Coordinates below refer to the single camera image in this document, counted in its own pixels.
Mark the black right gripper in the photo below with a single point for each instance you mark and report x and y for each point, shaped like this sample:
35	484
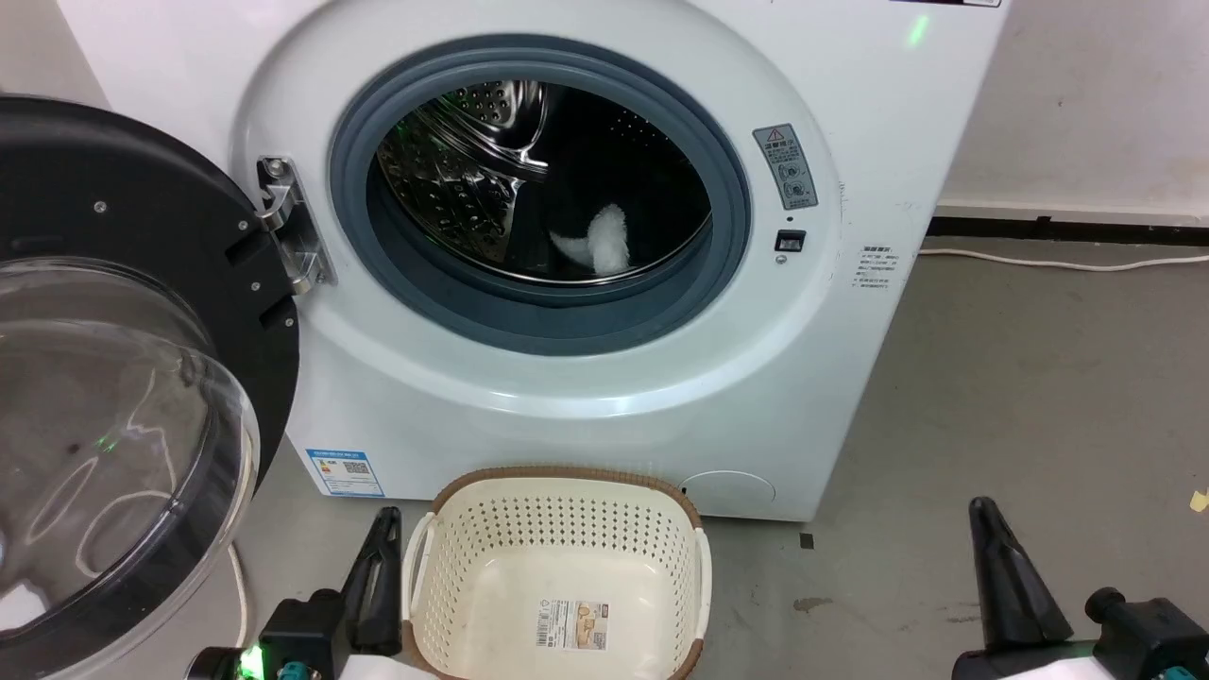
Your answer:
1157	637

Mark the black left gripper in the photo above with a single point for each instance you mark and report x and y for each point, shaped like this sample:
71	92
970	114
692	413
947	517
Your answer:
302	633

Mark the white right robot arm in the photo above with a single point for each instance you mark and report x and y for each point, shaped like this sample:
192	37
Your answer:
1025	663

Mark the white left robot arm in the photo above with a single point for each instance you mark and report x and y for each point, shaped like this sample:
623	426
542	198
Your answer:
387	669

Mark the cream plastic laundry basket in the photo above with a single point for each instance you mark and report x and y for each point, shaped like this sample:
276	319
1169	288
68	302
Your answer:
567	538

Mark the white front-load washing machine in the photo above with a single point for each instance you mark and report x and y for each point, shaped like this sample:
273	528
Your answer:
850	378

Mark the white plush laundry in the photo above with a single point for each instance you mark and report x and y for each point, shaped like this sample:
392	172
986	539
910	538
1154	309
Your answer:
609	241

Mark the blue energy label sticker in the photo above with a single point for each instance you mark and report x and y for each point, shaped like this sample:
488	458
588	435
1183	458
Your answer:
345	472

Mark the paper product label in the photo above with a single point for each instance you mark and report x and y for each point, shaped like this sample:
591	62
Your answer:
572	623

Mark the yellow tape scrap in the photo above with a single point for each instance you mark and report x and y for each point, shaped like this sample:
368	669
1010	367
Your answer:
1200	501

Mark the round white filter cover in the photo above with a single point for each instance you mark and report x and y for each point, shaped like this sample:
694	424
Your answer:
727	496

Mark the small printed text sticker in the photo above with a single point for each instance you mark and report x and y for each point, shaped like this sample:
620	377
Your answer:
876	267

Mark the black baseboard strip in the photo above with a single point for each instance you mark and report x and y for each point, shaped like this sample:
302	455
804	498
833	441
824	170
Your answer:
1086	231

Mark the metal door hinge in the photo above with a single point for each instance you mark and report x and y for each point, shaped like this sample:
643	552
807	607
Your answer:
295	227

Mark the perforated steel washer drum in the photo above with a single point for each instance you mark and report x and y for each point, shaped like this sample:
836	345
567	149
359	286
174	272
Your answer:
444	189

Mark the black door latch slot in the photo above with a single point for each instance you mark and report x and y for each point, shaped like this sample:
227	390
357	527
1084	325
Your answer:
790	241

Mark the grey rubber door gasket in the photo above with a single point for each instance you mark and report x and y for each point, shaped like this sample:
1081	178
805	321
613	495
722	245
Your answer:
729	236

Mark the black washer door clear glass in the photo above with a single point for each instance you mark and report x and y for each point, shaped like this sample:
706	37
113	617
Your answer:
142	189

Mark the grey warning sticker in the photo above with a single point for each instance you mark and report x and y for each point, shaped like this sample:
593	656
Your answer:
786	167

